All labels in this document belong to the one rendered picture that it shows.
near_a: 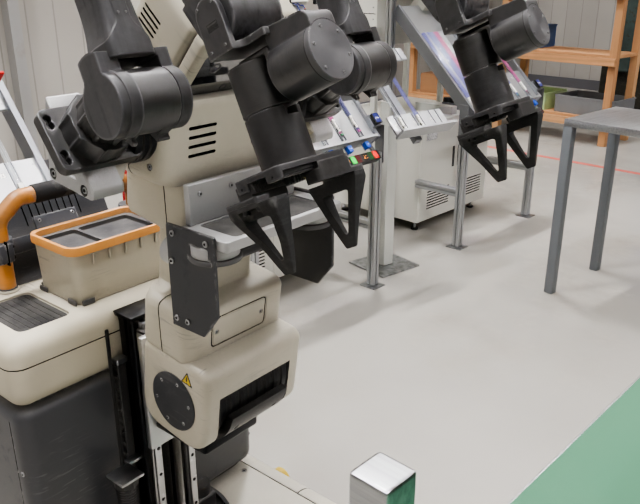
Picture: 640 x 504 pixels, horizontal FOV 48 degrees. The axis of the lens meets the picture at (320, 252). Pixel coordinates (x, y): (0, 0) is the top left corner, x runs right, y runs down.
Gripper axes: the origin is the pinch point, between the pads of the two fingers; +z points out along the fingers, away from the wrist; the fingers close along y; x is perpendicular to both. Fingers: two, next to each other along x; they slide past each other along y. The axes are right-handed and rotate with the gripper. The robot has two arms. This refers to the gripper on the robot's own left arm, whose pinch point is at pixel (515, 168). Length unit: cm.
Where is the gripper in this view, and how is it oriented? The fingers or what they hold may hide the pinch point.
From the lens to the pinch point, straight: 108.2
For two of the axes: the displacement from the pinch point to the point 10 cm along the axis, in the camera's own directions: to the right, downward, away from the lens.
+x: -7.0, 2.0, 6.9
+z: 3.4, 9.4, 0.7
